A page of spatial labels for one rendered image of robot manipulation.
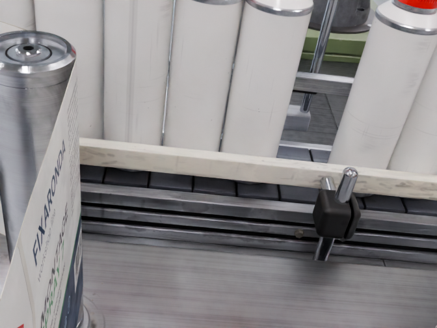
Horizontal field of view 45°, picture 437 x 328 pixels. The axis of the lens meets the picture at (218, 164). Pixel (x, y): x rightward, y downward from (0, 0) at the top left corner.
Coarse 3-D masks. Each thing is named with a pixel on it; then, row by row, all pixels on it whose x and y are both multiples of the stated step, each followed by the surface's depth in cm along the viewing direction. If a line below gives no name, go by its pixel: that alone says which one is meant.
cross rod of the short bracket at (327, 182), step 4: (324, 176) 44; (328, 176) 44; (320, 180) 44; (324, 180) 44; (328, 180) 44; (332, 180) 44; (324, 184) 43; (328, 184) 43; (332, 184) 43; (324, 188) 43; (328, 188) 43; (332, 188) 43
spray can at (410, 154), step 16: (432, 64) 42; (432, 80) 42; (416, 96) 44; (432, 96) 42; (416, 112) 44; (432, 112) 43; (416, 128) 44; (432, 128) 44; (400, 144) 46; (416, 144) 45; (432, 144) 45; (400, 160) 47; (416, 160) 46; (432, 160) 46
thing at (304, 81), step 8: (104, 48) 46; (104, 56) 46; (168, 64) 46; (168, 72) 47; (232, 72) 47; (304, 72) 48; (296, 80) 47; (304, 80) 47; (312, 80) 47; (320, 80) 47; (328, 80) 47; (336, 80) 47; (344, 80) 48; (352, 80) 48; (296, 88) 48; (304, 88) 48; (312, 88) 48; (320, 88) 48; (328, 88) 48; (336, 88) 48; (344, 88) 48
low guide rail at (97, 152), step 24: (96, 144) 43; (120, 144) 43; (144, 144) 44; (120, 168) 44; (144, 168) 44; (168, 168) 44; (192, 168) 44; (216, 168) 44; (240, 168) 44; (264, 168) 44; (288, 168) 44; (312, 168) 44; (336, 168) 45; (360, 168) 45; (360, 192) 45; (384, 192) 45; (408, 192) 45; (432, 192) 45
